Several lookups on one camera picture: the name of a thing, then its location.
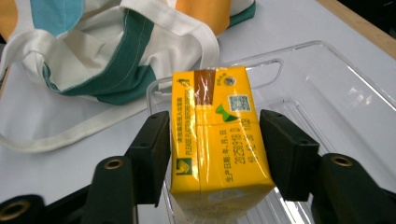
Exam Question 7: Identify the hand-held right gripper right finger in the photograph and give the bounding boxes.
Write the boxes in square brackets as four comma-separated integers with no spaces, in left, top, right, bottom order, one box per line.
[260,109,396,224]

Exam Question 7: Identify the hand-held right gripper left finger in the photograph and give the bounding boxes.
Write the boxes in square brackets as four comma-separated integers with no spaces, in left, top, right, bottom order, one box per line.
[81,111,172,224]

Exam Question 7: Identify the yellow drink carton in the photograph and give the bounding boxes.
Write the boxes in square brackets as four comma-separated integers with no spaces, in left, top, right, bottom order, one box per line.
[169,65,276,223]

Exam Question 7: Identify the clear plastic tray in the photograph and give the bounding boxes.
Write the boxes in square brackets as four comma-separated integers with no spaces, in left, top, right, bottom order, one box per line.
[146,40,396,224]

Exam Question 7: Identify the white green orange tote bag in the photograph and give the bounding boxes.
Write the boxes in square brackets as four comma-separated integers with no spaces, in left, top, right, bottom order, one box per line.
[0,0,258,153]

